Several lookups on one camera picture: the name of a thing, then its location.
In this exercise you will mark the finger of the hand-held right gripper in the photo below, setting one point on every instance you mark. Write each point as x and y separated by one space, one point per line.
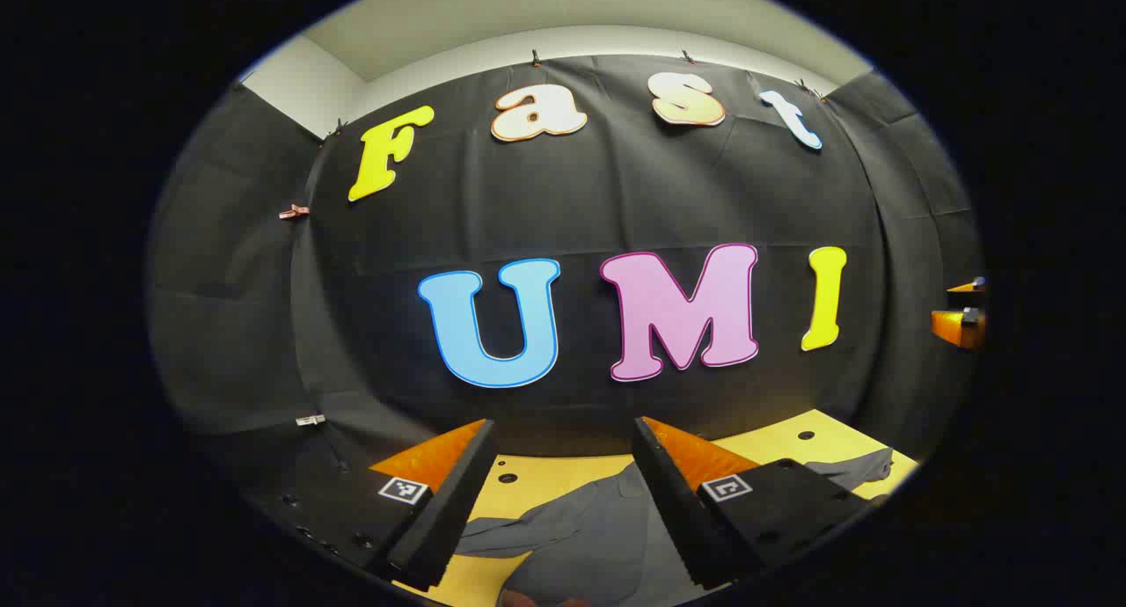
954 327
968 286

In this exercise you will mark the white clip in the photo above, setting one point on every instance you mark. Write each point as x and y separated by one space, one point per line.
310 420

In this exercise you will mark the black backdrop cloth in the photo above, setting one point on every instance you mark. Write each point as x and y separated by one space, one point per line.
616 193

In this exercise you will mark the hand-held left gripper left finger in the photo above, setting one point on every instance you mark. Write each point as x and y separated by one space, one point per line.
457 501

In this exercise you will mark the red clip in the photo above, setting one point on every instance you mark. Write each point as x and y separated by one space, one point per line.
293 212

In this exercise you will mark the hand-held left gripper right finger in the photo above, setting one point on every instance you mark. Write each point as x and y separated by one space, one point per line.
673 501

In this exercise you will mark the grey polo shirt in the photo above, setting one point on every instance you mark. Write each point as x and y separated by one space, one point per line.
589 537

